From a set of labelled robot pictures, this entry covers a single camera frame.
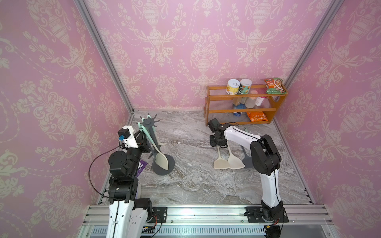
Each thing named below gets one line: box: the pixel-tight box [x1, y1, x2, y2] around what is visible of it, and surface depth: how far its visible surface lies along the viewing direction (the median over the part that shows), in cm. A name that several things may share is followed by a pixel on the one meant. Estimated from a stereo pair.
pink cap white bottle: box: [254, 96, 267, 107], surface depth 99 cm
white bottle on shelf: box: [245, 96, 257, 109], surface depth 104 cm
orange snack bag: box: [246, 111, 269, 122], surface depth 115 cm
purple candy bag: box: [135, 159, 149, 179], surface depth 91 cm
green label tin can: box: [238, 78, 253, 95], surface depth 89 cm
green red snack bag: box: [263, 77, 287, 95], surface depth 91 cm
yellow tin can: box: [225, 78, 241, 96], surface depth 89 cm
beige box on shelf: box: [232, 97, 243, 106], surface depth 104 cm
